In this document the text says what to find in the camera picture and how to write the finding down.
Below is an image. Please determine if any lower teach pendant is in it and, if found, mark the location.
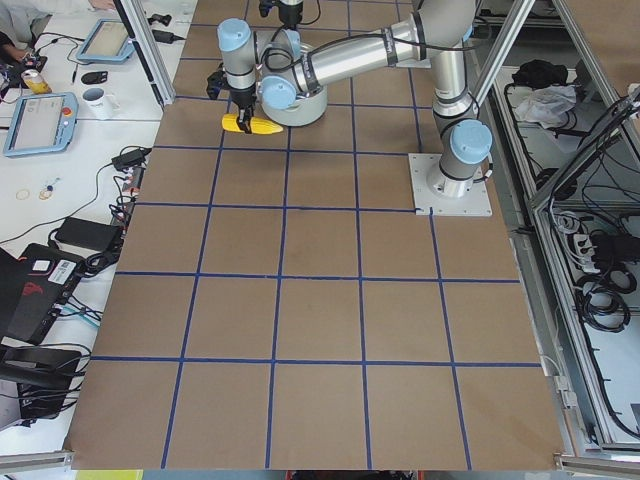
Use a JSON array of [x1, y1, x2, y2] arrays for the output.
[[3, 92, 78, 157]]

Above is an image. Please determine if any teach pendant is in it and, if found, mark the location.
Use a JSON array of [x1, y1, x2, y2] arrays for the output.
[[3, 92, 78, 157], [76, 19, 135, 64]]

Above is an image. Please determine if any yellow corn cob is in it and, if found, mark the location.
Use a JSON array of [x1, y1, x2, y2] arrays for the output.
[[221, 114, 284, 135]]

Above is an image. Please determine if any white mug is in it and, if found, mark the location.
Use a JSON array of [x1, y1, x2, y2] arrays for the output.
[[82, 87, 120, 120]]

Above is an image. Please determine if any pale green cooking pot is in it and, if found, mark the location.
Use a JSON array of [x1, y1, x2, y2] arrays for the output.
[[258, 75, 328, 127]]

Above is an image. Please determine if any black power adapter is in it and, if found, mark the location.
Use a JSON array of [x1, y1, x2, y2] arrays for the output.
[[111, 147, 152, 171]]

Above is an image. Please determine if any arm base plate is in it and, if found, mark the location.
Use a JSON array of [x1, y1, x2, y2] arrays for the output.
[[408, 153, 492, 217]]

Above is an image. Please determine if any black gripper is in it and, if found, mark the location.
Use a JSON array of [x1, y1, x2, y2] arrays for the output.
[[206, 69, 257, 134]]

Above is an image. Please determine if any upper teach pendant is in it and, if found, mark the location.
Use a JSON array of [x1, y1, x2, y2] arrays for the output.
[[76, 19, 135, 64]]

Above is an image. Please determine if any coiled black cable bundle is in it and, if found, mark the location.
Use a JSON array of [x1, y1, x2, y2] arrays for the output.
[[574, 269, 632, 334]]

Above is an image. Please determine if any black laptop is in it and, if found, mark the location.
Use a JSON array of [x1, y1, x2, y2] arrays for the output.
[[1, 243, 84, 345]]

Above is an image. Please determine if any yellow drink can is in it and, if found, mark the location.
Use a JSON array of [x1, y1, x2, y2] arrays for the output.
[[21, 69, 52, 95]]

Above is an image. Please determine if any aluminium frame post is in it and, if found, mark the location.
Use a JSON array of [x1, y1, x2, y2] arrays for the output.
[[114, 0, 176, 108]]

